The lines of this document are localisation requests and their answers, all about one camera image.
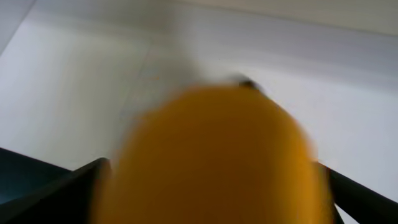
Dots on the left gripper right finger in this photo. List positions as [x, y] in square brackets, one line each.
[363, 202]

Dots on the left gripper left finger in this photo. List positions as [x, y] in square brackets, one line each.
[53, 196]

